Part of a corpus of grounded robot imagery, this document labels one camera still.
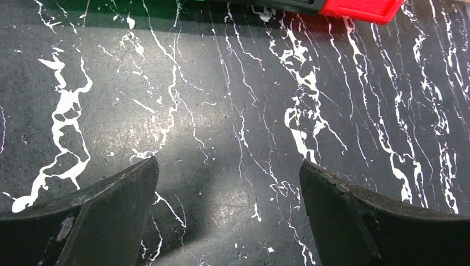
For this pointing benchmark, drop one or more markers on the red plastic bin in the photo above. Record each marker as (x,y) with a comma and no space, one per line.
(373,11)

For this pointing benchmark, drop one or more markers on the black plastic bin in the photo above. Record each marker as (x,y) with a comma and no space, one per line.
(310,7)

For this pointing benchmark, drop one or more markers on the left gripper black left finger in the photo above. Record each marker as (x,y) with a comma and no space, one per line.
(102,224)

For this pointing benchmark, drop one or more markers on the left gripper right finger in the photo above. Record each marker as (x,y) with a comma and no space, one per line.
(353,225)

